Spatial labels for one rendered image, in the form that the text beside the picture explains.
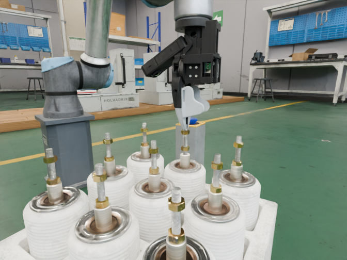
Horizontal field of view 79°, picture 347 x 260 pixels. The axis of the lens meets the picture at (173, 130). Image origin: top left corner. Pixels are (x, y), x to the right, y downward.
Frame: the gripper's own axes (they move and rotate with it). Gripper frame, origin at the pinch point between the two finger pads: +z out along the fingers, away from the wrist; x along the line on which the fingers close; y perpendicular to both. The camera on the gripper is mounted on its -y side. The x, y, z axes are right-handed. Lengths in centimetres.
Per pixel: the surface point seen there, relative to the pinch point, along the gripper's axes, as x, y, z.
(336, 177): 72, 49, 36
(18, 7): 286, -501, -161
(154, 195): -14.3, 0.7, 10.1
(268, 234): -6.4, 19.2, 17.6
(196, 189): -2.6, 4.5, 14.1
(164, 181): -9.0, -0.1, 10.0
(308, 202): 42, 34, 36
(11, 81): 380, -748, -3
